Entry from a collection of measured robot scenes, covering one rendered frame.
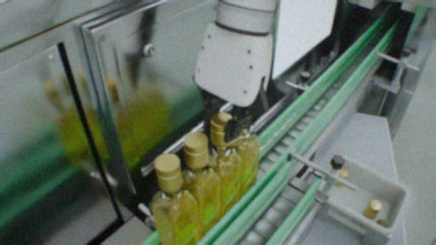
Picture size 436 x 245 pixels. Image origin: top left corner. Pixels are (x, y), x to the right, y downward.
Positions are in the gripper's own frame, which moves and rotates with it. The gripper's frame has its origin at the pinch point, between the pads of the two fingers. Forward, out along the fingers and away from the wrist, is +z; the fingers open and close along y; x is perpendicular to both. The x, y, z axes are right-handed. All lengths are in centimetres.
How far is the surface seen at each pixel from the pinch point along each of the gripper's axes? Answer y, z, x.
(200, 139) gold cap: 0.6, 0.7, -5.6
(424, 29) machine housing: 17, -17, 103
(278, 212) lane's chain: 8.7, 23.8, 16.2
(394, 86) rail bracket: 15, 6, 87
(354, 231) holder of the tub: 25, 30, 32
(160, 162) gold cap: -0.7, 2.5, -12.0
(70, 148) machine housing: -16.0, 6.9, -17.3
